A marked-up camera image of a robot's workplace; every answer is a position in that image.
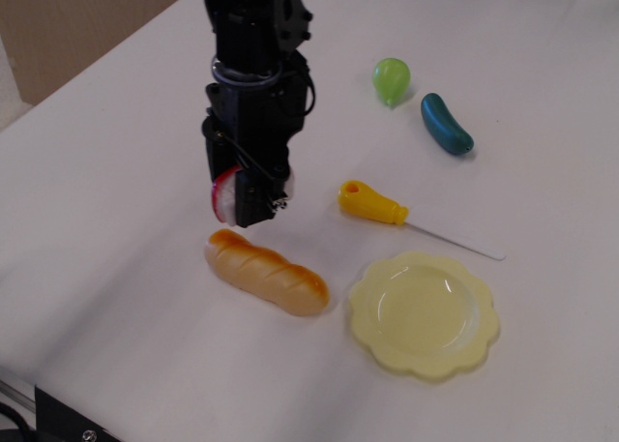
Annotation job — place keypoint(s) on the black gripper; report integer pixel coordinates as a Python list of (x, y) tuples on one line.
[(250, 127)]

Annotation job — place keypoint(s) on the red white toy sushi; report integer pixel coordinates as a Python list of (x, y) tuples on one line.
[(231, 210)]

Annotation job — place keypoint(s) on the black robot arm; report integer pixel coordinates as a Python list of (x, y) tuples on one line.
[(257, 41)]

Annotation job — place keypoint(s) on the pale yellow scalloped plate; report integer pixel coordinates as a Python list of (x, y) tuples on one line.
[(423, 315)]

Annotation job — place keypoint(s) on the toy bread loaf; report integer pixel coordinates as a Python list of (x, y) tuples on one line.
[(266, 274)]

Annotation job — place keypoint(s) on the light green toy pear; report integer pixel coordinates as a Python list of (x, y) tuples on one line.
[(391, 79)]

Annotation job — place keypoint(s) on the teal toy cucumber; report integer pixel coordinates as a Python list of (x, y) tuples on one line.
[(443, 127)]

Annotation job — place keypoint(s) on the yellow handled toy knife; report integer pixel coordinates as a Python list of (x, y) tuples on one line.
[(360, 200)]

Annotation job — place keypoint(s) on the black metal table bracket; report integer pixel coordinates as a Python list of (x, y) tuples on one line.
[(56, 421)]

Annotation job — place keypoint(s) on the aluminium table frame rail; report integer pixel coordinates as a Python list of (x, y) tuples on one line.
[(19, 395)]

